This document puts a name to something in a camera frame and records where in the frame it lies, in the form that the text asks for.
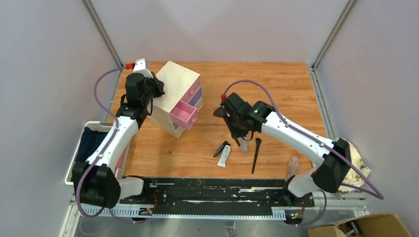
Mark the thin black makeup brush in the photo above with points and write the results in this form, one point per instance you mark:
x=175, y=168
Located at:
x=258, y=143

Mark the clear square bottle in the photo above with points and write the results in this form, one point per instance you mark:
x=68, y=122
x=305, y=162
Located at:
x=292, y=169

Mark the black mascara tube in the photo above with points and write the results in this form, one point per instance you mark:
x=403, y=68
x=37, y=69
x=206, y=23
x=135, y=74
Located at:
x=220, y=149

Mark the small clear bottle black cap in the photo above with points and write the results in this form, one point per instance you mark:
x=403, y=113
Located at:
x=243, y=148

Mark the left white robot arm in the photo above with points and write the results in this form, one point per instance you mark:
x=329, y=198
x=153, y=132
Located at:
x=94, y=180

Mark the pink drawer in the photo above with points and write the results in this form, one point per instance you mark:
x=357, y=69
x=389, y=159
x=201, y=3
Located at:
x=184, y=115
x=192, y=90

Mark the dark blue cloth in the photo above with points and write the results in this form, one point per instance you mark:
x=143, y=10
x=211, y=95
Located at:
x=89, y=143

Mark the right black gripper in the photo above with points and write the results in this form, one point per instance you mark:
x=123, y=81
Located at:
x=235, y=134

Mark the cardboard box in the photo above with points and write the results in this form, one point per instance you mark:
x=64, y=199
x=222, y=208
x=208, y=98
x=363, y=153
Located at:
x=373, y=225

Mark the purple middle drawer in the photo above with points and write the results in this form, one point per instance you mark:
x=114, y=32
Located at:
x=193, y=102

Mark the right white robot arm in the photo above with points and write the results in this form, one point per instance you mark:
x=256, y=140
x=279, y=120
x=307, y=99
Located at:
x=331, y=159

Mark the white mini drawer cabinet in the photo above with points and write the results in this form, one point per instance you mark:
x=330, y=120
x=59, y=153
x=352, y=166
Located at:
x=177, y=79

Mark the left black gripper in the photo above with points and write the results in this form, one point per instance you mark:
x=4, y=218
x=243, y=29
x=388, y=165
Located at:
x=158, y=84

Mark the white cosmetic tube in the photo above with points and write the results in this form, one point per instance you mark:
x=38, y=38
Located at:
x=224, y=156

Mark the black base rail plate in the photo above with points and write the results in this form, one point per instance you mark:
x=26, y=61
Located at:
x=212, y=198

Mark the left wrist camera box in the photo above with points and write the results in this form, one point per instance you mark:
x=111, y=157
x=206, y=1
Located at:
x=142, y=66

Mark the printed cream cloth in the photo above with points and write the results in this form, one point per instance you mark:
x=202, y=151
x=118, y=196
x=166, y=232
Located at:
x=352, y=177

